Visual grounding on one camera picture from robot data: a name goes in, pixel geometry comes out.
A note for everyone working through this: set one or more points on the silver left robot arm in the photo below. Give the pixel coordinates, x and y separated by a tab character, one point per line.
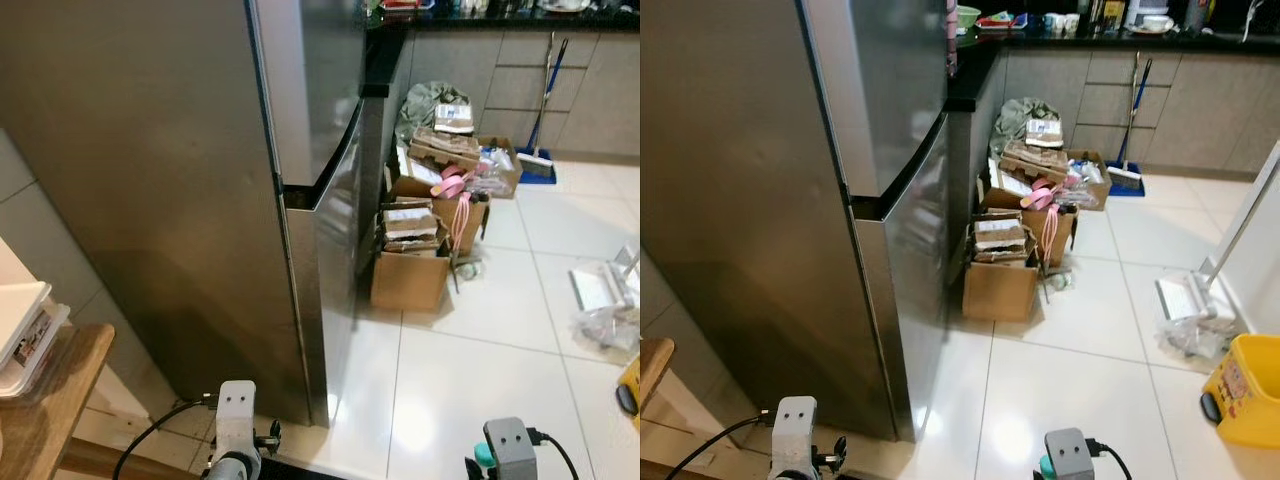
232	468

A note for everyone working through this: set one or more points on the light wooden dining table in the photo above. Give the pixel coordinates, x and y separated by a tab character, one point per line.
655	365
60	400

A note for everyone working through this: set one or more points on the large plain cardboard box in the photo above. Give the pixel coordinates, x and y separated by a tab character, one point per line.
410	285
1000	295

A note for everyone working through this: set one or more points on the yellow plastic bin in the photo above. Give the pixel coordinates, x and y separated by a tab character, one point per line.
630	380
1250	390

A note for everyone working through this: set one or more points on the stacked flat cardboard box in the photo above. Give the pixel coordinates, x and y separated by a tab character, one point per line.
410	225
1000	238

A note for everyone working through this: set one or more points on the clear plastic bag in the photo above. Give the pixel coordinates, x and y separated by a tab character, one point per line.
1195	335
605	328

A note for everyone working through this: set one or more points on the white flat floor mop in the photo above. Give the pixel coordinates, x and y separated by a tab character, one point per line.
1185	295
600	290

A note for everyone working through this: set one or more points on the open brown cardboard box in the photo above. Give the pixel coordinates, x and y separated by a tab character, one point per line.
1060	238
470	225

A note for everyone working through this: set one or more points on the grey steel refrigerator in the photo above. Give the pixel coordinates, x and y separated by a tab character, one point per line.
740	150
150	150

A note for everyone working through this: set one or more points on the folded cardboard pile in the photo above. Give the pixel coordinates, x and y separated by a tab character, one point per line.
445	150
1035	162

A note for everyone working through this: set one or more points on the small open cardboard box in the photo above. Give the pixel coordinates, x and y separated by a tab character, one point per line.
1095	190
505	180

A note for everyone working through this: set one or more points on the grey green plastic bag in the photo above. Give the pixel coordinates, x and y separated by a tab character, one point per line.
1012	118
425	105

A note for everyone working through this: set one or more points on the black top kitchen counter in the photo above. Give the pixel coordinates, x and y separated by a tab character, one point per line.
1190	110
590	100

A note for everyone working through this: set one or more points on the pink tall tumbler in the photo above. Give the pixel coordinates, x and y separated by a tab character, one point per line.
951	40

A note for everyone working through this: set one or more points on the red tray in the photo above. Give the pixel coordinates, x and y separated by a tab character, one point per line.
405	5
1005	21

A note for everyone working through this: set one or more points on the green plastic bowl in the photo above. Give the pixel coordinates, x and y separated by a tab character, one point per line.
968	17

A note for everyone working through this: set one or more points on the white ceramic cup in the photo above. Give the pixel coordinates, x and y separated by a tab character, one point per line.
1071	23
1052	23

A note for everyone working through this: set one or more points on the white bowl on saucer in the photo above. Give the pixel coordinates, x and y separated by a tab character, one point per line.
1155	22
565	5

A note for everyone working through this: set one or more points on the yellow box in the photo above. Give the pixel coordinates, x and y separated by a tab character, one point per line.
1119	14

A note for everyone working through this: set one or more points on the grey thermos jug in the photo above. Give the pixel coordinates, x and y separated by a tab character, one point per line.
1197	14

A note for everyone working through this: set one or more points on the white kitchen faucet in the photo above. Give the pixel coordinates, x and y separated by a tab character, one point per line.
1255	15

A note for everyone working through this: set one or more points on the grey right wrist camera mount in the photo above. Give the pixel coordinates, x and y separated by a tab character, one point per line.
1070	455
510	445

